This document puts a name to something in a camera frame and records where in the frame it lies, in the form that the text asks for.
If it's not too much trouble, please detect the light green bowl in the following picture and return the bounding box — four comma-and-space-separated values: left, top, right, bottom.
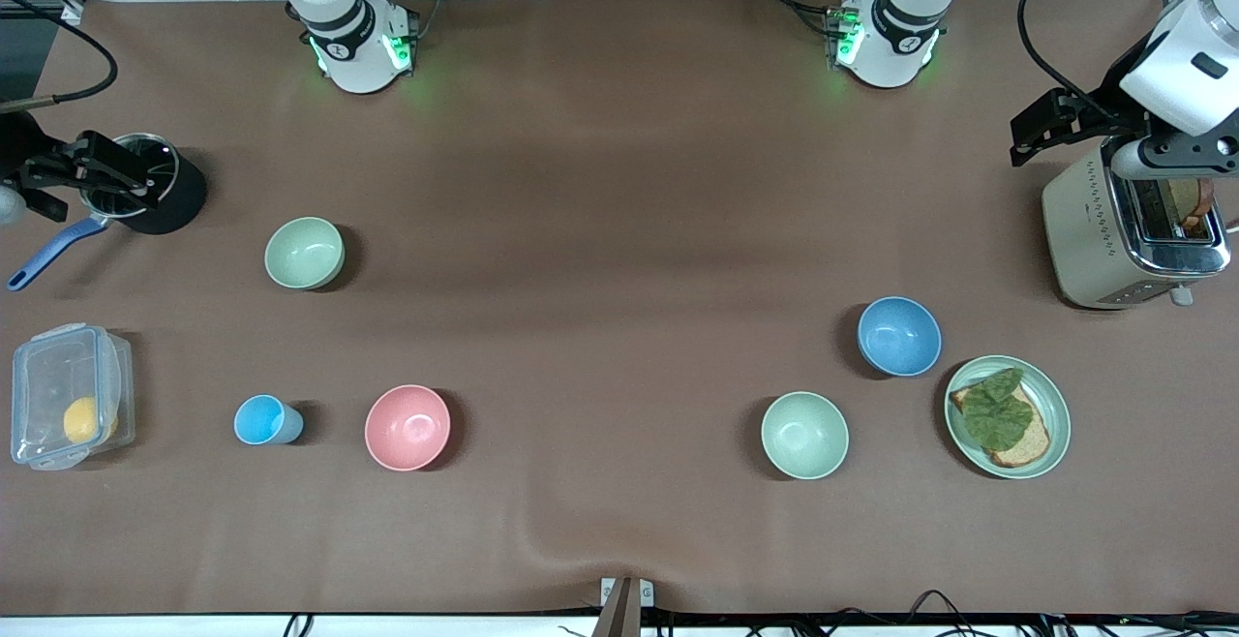
761, 391, 850, 480
264, 217, 346, 290

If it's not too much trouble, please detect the blue bowl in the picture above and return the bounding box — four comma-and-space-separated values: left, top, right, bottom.
857, 296, 942, 378

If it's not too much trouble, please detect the pink bowl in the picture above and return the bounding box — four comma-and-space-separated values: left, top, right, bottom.
365, 384, 452, 471

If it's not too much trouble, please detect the glass pot lid blue knob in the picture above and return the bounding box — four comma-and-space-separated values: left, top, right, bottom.
79, 134, 181, 218

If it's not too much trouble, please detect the beige chrome toaster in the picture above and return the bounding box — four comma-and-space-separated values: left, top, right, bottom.
1043, 134, 1232, 311

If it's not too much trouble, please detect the brown toast slice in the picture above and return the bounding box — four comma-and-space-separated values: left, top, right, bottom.
1166, 177, 1216, 236

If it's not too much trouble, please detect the clear plastic lidded container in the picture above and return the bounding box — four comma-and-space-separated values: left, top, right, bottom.
11, 323, 136, 471

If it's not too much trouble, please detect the yellow lemon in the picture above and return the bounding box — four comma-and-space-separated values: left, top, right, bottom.
64, 396, 119, 444

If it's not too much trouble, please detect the light green plate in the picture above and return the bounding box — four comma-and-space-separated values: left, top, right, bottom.
945, 355, 1072, 480

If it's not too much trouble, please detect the light blue cup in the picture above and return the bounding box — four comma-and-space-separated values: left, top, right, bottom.
233, 395, 304, 446

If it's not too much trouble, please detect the green lettuce leaf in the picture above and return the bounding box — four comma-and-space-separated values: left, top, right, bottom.
961, 368, 1035, 451

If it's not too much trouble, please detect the bread slice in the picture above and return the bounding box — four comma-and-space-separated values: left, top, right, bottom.
950, 380, 1051, 469

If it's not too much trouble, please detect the brown table cloth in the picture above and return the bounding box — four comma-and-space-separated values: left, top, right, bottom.
0, 0, 1239, 616

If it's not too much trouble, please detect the black pot blue handle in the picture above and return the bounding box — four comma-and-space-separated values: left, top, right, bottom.
8, 134, 207, 291

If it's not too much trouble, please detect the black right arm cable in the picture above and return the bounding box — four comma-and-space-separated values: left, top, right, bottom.
0, 0, 119, 111

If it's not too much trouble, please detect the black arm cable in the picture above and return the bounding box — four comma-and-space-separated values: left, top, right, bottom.
1016, 0, 1114, 120
0, 0, 119, 111

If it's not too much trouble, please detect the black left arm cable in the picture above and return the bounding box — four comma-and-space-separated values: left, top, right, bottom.
1016, 0, 1114, 120

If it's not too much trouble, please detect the metal table edge bracket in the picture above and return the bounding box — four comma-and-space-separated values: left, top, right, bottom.
598, 577, 655, 637

